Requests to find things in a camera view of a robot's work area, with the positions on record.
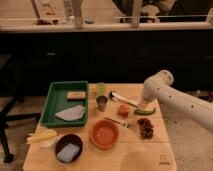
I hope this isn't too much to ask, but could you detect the small metal cup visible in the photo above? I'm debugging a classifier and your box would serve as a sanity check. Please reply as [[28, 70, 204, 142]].
[[96, 95, 108, 112]]

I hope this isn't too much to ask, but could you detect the small white bowl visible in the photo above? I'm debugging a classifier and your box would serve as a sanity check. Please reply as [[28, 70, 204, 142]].
[[39, 135, 58, 149]]

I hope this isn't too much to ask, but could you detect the green plastic tray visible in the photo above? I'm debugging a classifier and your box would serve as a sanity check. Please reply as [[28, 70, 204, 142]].
[[40, 81, 89, 128]]

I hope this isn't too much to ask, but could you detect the tan sponge block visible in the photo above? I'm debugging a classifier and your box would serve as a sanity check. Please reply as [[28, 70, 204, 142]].
[[67, 92, 86, 100]]

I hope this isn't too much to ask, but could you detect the dark brown bowl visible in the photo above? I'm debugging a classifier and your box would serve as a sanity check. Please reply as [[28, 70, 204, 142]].
[[55, 134, 83, 163]]

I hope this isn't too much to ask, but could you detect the brown crumbs pile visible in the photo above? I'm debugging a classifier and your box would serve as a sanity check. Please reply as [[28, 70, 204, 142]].
[[137, 118, 154, 139]]

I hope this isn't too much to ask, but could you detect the grey folded cloth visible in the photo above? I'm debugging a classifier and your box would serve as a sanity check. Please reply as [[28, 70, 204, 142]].
[[55, 105, 85, 121]]

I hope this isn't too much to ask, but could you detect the metal fork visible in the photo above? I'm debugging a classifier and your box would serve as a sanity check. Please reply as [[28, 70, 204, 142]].
[[105, 117, 132, 129]]

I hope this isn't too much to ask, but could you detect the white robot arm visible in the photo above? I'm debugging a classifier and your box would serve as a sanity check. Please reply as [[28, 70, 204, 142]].
[[140, 70, 213, 133]]

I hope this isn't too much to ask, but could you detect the orange toy fruit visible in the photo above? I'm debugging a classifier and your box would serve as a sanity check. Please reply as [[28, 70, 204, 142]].
[[118, 104, 130, 118]]

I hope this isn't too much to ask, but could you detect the blue sponge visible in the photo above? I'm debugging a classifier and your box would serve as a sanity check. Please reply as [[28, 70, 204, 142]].
[[57, 143, 80, 163]]

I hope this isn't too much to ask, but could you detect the black office chair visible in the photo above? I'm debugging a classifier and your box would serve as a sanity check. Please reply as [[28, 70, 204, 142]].
[[0, 54, 41, 163]]

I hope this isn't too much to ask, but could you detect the orange bowl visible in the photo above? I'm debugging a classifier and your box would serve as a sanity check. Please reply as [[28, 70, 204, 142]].
[[89, 120, 119, 150]]

